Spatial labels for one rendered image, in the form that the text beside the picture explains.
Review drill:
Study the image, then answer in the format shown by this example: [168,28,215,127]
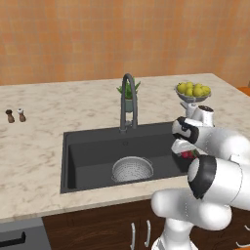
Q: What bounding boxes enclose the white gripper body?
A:
[171,139,200,157]

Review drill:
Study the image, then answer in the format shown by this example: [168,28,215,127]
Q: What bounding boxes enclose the red green mango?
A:
[181,149,200,161]

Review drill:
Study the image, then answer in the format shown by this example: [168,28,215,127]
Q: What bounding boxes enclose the white metal colander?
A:
[110,155,155,184]

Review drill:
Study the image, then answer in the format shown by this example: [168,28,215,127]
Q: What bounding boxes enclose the dark grey sink faucet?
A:
[119,72,139,134]

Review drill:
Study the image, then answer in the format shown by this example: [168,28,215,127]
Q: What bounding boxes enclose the dark grey sink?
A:
[60,120,197,195]

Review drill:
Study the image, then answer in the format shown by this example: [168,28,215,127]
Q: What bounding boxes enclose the grey fruit bowl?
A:
[175,85,213,110]

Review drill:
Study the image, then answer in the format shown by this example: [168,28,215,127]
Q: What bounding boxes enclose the green plant in pot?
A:
[115,77,142,113]

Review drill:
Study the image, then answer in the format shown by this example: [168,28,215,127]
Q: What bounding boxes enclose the dark wood cupboard door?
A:
[140,198,171,250]
[41,203,142,250]

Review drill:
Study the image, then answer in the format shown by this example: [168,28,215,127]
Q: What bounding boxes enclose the dark wood drawer front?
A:
[194,208,250,250]

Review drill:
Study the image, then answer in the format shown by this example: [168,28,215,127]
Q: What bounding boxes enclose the brown white-topped salt shaker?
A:
[17,107,27,123]

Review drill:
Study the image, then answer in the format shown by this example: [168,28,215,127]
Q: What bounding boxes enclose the brown pepper shaker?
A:
[5,109,16,124]

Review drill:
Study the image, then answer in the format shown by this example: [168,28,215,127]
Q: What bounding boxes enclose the grey dishwasher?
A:
[0,217,52,250]

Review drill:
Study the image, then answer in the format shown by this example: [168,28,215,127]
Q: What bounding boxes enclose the silver cupboard handle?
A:
[144,220,152,249]
[130,222,137,250]

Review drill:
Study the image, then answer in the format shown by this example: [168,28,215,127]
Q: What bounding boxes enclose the black dishwasher handle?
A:
[0,230,27,248]

